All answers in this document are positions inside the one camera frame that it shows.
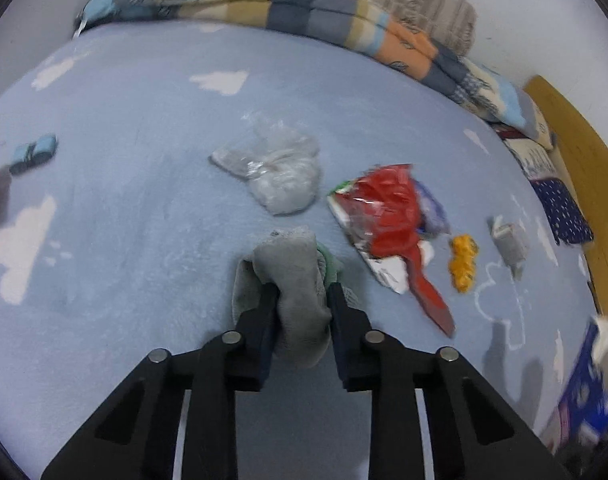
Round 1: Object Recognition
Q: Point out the yellow toy truck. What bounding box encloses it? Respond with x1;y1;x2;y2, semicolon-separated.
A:
448;234;479;294

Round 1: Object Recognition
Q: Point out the grey sock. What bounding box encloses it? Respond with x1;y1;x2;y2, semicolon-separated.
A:
231;226;344;368

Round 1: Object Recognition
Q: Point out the red plastic snack bag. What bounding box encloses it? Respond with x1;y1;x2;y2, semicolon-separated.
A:
351;164;456;338

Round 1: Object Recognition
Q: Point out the blue white snack bag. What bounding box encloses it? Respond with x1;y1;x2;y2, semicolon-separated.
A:
540;315;608;454

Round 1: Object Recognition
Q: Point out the white green snack wrapper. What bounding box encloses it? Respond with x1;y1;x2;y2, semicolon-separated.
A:
329;168;436;299

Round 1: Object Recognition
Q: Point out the grey crumpled paper carton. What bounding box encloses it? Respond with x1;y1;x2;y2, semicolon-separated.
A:
488;216;528;281

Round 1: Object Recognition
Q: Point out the light blue cloud bedsheet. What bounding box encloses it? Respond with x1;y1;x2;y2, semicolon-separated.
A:
0;22;595;479

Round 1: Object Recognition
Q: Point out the navy star pillow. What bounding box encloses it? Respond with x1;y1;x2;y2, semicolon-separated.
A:
493;124;594;245

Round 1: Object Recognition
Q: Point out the wooden headboard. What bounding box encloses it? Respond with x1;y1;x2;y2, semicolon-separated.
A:
524;76;608;316

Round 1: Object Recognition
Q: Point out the small blue toy car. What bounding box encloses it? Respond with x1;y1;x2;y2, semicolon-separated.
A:
9;134;58;176

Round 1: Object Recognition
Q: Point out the clear plastic bag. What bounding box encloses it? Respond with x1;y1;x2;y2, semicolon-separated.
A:
210;114;321;216

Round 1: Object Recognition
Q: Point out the patchwork folded quilt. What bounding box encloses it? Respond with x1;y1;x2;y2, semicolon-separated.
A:
78;0;554;150

